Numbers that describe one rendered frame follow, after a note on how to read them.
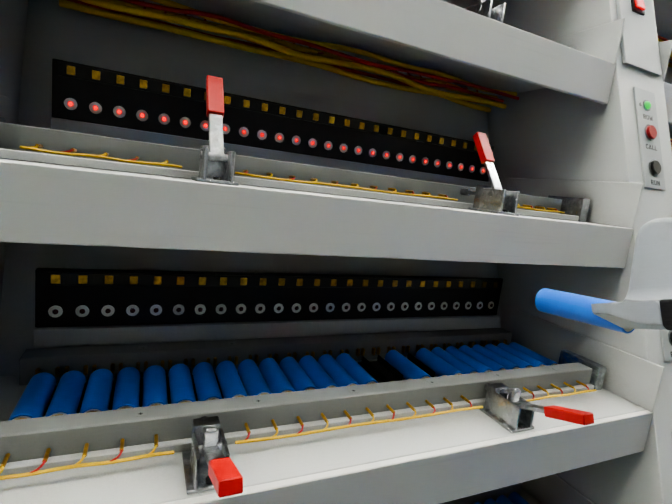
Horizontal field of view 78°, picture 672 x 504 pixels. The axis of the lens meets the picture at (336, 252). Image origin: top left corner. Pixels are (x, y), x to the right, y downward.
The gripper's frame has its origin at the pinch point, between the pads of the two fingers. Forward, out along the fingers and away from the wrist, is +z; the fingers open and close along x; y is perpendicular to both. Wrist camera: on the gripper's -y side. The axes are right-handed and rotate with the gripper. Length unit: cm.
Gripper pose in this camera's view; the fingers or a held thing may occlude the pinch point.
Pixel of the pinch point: (627, 319)
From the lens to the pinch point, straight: 32.0
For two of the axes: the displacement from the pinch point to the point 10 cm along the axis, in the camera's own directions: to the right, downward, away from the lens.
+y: -0.3, -9.9, 1.6
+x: -9.0, -0.5, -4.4
